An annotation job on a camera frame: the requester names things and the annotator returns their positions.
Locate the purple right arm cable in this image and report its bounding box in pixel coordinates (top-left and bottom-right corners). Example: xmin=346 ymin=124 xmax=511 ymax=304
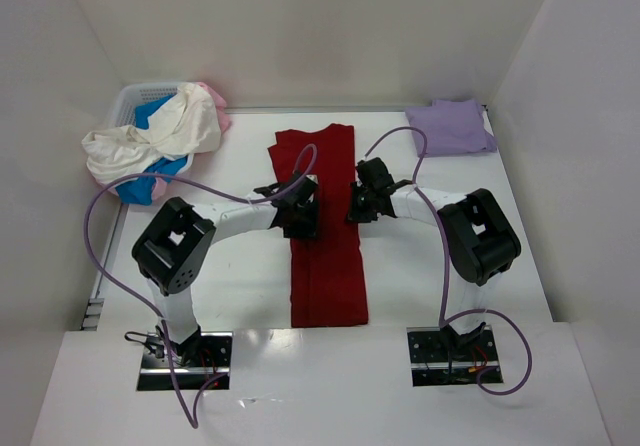
xmin=363 ymin=124 xmax=534 ymax=397

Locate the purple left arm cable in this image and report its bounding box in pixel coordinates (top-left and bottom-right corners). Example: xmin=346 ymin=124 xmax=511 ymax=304
xmin=82 ymin=143 xmax=318 ymax=430

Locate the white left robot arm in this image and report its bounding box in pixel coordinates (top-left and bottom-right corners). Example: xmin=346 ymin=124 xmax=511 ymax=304
xmin=132 ymin=171 xmax=319 ymax=363

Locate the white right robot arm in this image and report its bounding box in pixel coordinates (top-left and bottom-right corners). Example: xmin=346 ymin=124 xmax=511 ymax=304
xmin=347 ymin=158 xmax=521 ymax=354

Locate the white plastic laundry basket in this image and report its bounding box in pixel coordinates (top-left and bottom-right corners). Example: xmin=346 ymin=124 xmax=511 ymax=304
xmin=103 ymin=81 xmax=183 ymax=128

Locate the folded purple t shirt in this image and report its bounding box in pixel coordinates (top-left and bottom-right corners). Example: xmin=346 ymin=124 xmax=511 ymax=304
xmin=405 ymin=99 xmax=497 ymax=157

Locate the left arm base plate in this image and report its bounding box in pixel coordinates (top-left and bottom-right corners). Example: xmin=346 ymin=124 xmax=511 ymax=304
xmin=125 ymin=331 xmax=233 ymax=392

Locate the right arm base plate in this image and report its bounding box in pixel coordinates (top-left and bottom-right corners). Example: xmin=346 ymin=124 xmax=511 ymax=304
xmin=407 ymin=325 xmax=503 ymax=387

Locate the cream white t shirt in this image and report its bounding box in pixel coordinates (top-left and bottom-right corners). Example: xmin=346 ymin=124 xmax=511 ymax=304
xmin=82 ymin=83 xmax=231 ymax=184

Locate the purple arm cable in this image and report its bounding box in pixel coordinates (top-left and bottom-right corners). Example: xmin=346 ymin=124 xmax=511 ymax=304
xmin=363 ymin=124 xmax=534 ymax=397
xmin=82 ymin=143 xmax=318 ymax=430

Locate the blue t shirt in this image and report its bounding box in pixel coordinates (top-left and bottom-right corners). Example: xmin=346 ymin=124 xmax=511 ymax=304
xmin=115 ymin=95 xmax=190 ymax=206

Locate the red t shirt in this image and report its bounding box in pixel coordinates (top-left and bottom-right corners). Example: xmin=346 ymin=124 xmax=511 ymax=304
xmin=268 ymin=124 xmax=369 ymax=328

